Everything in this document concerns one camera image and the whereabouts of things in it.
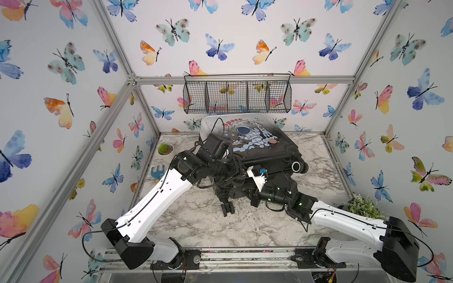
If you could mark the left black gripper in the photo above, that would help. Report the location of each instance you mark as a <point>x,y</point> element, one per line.
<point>235,171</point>

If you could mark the black white space suitcase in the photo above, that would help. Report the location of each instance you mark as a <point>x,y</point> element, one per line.
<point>256,140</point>

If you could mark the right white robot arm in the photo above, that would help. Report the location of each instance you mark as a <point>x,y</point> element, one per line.
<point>388,244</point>

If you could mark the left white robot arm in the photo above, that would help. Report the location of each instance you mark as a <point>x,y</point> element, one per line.
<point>128,234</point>

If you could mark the white pot succulent plant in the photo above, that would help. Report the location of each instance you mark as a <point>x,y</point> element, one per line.
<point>165,149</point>

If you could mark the blue yellow garden hand rake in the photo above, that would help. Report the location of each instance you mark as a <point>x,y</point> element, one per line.
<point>158,172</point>

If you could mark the green bushy potted plant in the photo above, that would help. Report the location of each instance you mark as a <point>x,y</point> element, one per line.
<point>364,206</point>

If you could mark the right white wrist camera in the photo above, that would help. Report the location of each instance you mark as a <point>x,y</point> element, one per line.
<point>257,175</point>

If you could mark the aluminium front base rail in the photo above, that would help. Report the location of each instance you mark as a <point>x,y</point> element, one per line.
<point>226,260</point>

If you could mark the black wire wall basket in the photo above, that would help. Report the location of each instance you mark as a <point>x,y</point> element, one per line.
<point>236,93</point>

